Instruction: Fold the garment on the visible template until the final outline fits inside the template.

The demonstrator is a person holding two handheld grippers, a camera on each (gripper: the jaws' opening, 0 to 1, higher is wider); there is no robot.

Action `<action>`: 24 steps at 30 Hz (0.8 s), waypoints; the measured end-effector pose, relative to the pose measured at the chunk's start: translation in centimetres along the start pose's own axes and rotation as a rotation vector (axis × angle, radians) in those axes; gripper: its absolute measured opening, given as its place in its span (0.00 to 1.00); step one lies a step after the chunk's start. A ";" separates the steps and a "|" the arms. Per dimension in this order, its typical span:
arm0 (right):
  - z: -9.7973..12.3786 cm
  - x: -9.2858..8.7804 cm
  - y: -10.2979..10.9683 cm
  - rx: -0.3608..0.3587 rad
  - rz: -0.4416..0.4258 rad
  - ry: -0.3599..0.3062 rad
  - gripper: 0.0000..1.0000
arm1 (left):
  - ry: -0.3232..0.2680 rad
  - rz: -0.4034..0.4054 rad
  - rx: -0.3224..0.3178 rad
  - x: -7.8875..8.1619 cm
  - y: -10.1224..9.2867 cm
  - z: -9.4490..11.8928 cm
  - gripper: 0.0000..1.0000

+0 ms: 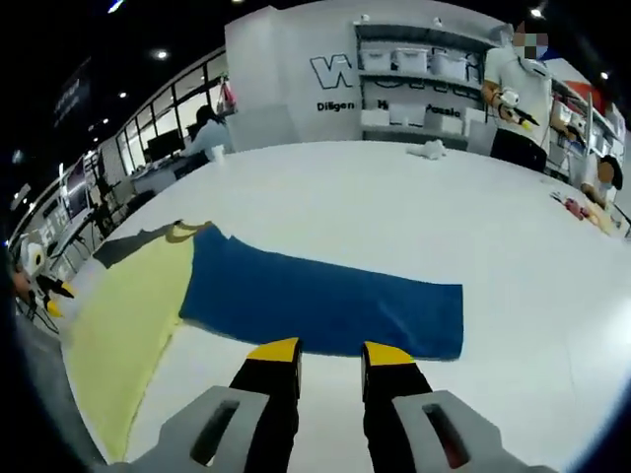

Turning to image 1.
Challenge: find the black computer monitor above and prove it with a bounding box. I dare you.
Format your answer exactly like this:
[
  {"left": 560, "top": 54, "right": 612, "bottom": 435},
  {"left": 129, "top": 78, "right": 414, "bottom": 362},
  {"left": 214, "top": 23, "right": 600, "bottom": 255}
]
[{"left": 146, "top": 131, "right": 187, "bottom": 163}]

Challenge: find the row of white storage bins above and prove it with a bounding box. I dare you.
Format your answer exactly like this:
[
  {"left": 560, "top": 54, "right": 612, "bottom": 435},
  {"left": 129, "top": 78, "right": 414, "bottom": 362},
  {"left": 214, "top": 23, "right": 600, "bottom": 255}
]
[{"left": 359, "top": 46, "right": 625, "bottom": 159}]

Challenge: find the large display screen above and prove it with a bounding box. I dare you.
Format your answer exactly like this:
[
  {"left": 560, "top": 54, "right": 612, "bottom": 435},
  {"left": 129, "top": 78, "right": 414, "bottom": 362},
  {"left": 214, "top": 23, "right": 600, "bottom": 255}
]
[{"left": 59, "top": 156, "right": 94, "bottom": 221}]

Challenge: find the pile of colourful small items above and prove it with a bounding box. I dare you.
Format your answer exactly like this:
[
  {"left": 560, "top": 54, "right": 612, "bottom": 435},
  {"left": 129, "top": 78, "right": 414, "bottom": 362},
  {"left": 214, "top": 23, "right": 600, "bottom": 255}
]
[{"left": 550, "top": 192, "right": 623, "bottom": 237}]

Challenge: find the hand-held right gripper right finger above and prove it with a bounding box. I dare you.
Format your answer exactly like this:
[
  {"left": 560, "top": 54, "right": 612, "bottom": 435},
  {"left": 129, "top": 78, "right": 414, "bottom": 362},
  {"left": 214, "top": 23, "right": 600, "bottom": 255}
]
[{"left": 361, "top": 340, "right": 534, "bottom": 473}]

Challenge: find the blue garment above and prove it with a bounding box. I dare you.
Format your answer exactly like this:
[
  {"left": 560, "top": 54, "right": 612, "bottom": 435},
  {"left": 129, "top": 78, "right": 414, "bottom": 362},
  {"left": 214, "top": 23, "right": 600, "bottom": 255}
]
[{"left": 178, "top": 226, "right": 465, "bottom": 362}]

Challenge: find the black cable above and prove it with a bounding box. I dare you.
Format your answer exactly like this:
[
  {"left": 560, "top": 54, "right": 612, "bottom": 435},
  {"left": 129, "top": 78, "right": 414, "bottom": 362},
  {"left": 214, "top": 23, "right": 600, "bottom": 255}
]
[{"left": 17, "top": 295, "right": 60, "bottom": 336}]

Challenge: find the white crumpled cloth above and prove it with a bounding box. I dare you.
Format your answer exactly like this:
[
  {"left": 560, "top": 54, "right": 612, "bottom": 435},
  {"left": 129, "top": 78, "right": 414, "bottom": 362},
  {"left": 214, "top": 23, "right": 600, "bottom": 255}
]
[{"left": 405, "top": 139, "right": 449, "bottom": 162}]

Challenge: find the white office desk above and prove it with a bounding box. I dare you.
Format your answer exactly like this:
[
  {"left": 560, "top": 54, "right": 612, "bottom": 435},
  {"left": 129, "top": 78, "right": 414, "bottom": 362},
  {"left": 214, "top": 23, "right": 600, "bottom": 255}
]
[{"left": 131, "top": 156, "right": 208, "bottom": 196}]

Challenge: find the dark hanging banner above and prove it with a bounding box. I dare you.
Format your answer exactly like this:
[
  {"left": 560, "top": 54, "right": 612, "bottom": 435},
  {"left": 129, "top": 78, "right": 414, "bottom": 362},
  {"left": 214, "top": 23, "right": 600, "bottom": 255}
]
[{"left": 51, "top": 56, "right": 93, "bottom": 124}]

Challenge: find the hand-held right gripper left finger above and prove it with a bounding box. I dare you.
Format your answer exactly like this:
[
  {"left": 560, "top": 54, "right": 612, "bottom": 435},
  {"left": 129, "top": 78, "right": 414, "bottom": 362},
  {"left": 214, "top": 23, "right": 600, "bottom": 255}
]
[{"left": 115, "top": 337, "right": 303, "bottom": 473}]

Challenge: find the black tripod stand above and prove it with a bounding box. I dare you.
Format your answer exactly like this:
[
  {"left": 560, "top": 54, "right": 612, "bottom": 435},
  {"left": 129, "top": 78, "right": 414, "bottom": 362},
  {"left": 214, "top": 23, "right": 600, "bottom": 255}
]
[{"left": 93, "top": 150, "right": 122, "bottom": 233}]

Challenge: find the person's left hand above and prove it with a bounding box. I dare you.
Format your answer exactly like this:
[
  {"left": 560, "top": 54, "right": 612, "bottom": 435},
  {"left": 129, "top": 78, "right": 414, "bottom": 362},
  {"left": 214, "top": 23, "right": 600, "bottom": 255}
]
[{"left": 10, "top": 268, "right": 34, "bottom": 299}]

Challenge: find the grey metal storage shelf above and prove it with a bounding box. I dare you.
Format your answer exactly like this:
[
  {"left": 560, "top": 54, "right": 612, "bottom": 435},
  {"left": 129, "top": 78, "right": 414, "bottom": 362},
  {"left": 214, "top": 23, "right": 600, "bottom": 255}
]
[{"left": 353, "top": 20, "right": 628, "bottom": 173}]

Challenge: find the pink hanging bag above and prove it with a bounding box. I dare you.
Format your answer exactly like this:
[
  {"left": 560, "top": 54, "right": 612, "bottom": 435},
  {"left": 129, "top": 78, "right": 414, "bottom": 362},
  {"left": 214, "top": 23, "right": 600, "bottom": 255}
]
[{"left": 216, "top": 81, "right": 239, "bottom": 115}]

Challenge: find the yellow garment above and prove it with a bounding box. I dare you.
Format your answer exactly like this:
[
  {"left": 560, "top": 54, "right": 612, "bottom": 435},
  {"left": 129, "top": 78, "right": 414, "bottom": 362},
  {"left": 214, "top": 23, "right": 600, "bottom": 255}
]
[{"left": 62, "top": 220, "right": 214, "bottom": 463}]

